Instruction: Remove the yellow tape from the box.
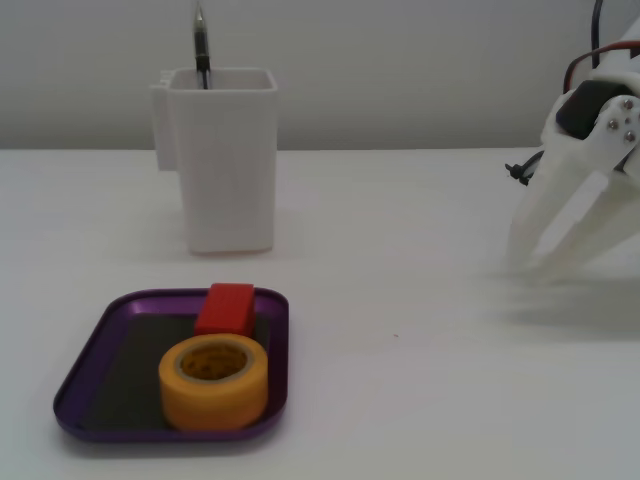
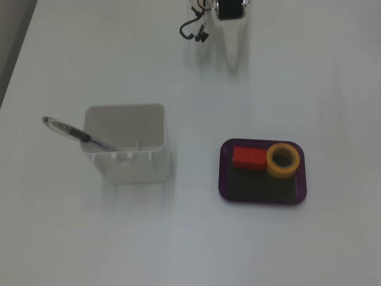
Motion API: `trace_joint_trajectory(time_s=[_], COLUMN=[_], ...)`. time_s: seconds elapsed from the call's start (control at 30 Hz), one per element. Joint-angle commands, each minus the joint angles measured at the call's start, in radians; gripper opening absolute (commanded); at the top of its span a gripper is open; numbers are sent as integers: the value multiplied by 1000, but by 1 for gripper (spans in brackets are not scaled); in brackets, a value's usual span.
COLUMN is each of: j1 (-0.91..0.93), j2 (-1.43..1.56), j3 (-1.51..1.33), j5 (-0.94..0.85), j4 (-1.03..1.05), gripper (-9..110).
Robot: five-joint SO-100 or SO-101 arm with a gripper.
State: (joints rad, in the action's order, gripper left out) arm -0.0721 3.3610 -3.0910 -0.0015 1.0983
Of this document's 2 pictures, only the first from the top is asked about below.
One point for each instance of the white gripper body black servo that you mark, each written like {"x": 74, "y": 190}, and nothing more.
{"x": 570, "y": 160}

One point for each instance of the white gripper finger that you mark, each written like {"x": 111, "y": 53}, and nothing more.
{"x": 590, "y": 225}
{"x": 555, "y": 180}

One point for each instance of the yellow tape roll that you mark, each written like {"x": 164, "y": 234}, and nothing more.
{"x": 215, "y": 400}

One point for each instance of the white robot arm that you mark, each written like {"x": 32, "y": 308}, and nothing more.
{"x": 625, "y": 45}

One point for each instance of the white plastic pen holder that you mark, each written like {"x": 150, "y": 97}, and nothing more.
{"x": 227, "y": 175}

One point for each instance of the red ribbed block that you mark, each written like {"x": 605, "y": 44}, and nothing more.
{"x": 225, "y": 310}

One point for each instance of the purple metal tray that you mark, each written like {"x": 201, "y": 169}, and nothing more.
{"x": 95, "y": 350}

